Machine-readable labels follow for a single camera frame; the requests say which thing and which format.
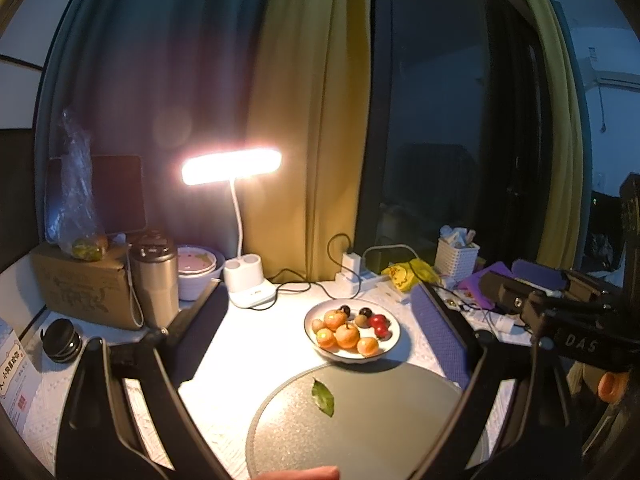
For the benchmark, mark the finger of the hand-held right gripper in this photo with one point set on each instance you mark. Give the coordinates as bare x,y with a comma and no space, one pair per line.
537,272
505,292

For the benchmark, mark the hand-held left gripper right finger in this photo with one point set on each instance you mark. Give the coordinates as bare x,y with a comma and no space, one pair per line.
440,330

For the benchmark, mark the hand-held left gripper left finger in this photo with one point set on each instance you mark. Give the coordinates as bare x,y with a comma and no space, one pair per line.
200,325

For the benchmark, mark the red cherry tomato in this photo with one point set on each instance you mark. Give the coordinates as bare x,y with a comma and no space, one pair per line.
378,321
382,332

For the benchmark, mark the mandarin orange with stem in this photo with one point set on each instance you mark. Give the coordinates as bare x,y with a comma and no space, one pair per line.
347,336

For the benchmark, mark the white dish with dark rim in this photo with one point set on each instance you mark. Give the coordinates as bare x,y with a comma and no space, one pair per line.
350,357

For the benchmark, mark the large grey plate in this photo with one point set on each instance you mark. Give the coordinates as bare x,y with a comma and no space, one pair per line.
380,435

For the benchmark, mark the person's left hand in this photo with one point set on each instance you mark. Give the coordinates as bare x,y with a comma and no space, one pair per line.
305,474

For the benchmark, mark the purple paper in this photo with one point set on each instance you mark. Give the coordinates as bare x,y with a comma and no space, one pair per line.
480,285

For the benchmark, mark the eyeglasses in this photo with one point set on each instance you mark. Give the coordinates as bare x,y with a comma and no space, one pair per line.
457,304

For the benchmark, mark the lavender ribbed bowl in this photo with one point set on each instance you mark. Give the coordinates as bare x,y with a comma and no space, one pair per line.
200,287

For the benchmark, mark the white flat box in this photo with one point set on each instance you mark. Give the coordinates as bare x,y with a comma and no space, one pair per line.
395,292

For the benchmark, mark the white perforated basket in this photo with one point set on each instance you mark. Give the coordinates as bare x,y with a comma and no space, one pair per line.
456,260

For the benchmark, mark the steel thermos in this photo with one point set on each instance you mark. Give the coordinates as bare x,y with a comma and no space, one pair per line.
155,285

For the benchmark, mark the white desk lamp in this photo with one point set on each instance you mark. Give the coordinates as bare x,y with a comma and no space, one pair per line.
250,290

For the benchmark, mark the pink patterned plate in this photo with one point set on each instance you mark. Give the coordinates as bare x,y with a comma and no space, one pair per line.
195,260

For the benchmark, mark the yellow duck bag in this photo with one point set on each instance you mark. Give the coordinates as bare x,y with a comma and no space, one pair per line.
402,275

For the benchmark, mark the white blue packet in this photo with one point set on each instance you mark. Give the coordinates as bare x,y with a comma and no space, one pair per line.
457,235

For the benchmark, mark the dark round fruit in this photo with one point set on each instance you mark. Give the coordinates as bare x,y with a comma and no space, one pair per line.
344,309
365,312

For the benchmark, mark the white power strip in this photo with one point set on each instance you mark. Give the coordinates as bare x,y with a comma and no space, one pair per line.
357,280

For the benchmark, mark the white charger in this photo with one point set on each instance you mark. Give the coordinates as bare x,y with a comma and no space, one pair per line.
351,261

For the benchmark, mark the cardboard box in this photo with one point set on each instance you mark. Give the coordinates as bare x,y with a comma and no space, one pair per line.
80,290

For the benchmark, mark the green leaf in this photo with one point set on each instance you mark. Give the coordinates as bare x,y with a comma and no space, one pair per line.
322,397

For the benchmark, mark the yellow curtain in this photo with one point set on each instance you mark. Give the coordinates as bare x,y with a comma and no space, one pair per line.
555,135
310,110

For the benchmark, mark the black round lens cap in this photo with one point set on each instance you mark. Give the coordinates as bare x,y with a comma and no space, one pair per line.
61,341

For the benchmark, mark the clear plastic bag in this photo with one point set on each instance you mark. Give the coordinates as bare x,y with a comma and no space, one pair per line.
75,200

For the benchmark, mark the dark glass window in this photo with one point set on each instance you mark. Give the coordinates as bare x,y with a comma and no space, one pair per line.
440,110

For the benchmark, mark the white printed box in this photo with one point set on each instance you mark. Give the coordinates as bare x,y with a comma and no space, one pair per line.
15,385

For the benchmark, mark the white air conditioner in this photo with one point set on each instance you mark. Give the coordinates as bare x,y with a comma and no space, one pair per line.
617,78

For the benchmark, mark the teal curtain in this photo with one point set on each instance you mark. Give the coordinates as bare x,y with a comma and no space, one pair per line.
150,60

